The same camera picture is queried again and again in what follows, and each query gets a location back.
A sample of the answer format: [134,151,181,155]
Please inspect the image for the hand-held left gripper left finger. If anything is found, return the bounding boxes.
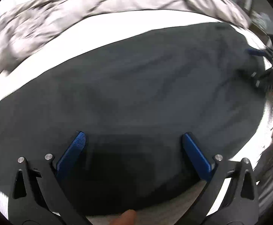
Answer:
[7,131,88,225]

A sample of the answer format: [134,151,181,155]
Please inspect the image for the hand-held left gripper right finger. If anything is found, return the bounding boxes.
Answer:
[182,132,259,225]

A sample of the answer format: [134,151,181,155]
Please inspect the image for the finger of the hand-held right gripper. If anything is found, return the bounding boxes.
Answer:
[241,67,273,93]
[246,48,273,60]

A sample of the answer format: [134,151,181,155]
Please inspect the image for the black pants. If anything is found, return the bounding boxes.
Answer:
[0,22,268,217]

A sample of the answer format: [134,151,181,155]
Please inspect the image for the person's left hand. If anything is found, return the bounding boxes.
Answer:
[109,210,137,225]

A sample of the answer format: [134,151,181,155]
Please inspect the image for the person's grey clothing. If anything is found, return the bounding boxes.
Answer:
[255,121,273,219]

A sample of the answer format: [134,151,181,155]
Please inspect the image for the white honeycomb mattress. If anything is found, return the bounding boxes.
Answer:
[0,9,273,225]

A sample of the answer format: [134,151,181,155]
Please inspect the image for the grey duvet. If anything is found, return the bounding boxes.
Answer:
[0,0,253,80]

